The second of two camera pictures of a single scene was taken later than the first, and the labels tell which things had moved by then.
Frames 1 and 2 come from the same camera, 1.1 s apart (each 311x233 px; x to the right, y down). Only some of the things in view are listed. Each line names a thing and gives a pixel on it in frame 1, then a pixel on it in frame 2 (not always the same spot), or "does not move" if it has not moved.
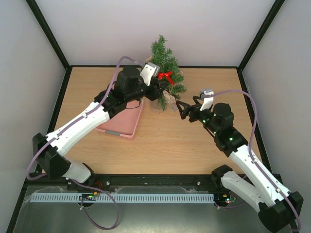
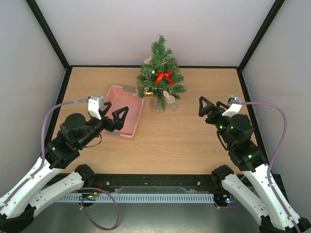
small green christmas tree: [169, 71] does not move
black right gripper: [192, 113] to [213, 114]
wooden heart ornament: [169, 98] does not move
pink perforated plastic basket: [124, 123] does not move
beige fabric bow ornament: [148, 59] does not move
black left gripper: [155, 92] to [118, 124]
